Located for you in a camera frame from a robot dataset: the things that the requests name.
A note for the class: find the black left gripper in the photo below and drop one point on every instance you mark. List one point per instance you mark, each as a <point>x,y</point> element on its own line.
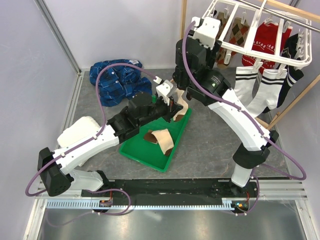
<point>171,110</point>

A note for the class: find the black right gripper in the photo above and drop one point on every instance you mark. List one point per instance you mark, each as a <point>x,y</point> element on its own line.
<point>212,55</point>

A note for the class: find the white black-striped sock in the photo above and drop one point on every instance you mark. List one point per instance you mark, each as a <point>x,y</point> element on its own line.
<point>268,92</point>
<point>245,78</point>

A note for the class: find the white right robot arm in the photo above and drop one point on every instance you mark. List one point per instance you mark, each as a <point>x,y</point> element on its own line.
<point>195,75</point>

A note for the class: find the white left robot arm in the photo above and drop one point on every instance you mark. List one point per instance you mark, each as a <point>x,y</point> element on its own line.
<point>58,168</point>

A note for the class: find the white sock drying hanger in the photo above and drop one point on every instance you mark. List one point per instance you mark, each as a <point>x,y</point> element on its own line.
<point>255,15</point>

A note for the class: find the green plastic tray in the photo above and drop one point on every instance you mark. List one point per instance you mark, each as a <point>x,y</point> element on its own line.
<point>150,154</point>

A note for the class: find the red patterned sock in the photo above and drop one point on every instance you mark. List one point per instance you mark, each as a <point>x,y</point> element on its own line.
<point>271,38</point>
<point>259,45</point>

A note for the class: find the black white-striped sock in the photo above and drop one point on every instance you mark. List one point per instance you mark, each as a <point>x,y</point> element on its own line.
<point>292,49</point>
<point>293,75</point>

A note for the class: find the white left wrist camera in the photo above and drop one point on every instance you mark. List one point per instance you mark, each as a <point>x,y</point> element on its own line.
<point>164,89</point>

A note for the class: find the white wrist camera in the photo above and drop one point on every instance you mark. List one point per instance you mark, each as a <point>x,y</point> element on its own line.
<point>164,89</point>
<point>206,31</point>

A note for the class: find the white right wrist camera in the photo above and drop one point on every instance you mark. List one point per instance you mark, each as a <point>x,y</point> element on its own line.
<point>206,31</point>

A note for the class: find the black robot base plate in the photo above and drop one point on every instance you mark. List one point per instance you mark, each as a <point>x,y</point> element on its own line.
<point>176,190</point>

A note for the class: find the grey slotted cable duct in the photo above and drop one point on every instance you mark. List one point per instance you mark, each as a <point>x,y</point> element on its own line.
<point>96,204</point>

